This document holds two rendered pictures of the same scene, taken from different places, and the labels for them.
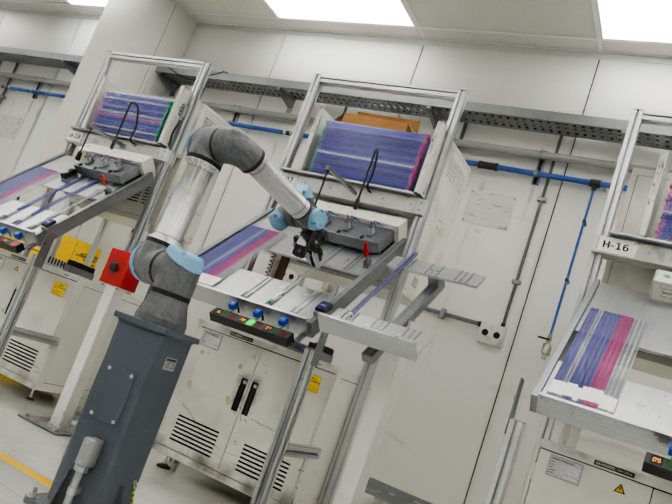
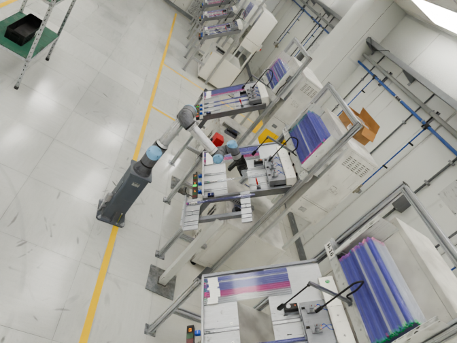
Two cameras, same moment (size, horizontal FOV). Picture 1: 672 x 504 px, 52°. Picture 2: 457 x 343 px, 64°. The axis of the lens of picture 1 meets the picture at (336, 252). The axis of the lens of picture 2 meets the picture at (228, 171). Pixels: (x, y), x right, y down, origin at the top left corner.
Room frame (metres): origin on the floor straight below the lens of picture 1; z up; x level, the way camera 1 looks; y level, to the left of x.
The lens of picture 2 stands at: (0.34, -1.47, 2.24)
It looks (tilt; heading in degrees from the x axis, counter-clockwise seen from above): 26 degrees down; 36
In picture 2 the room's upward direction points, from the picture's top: 41 degrees clockwise
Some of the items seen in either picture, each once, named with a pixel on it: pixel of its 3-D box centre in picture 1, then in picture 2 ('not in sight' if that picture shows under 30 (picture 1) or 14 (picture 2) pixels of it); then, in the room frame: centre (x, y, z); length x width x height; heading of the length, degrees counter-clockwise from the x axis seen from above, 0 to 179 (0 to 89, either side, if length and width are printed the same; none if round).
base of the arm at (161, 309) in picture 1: (165, 309); (144, 166); (2.02, 0.41, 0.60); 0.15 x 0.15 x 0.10
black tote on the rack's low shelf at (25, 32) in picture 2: not in sight; (26, 28); (1.49, 2.44, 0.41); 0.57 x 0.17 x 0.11; 61
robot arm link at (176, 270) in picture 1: (179, 270); (151, 155); (2.02, 0.41, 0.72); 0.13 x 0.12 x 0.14; 45
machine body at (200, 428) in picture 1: (277, 423); (233, 231); (3.06, -0.01, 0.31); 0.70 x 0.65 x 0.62; 61
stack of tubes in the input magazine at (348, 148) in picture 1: (370, 158); (311, 138); (2.93, -0.01, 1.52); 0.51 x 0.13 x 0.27; 61
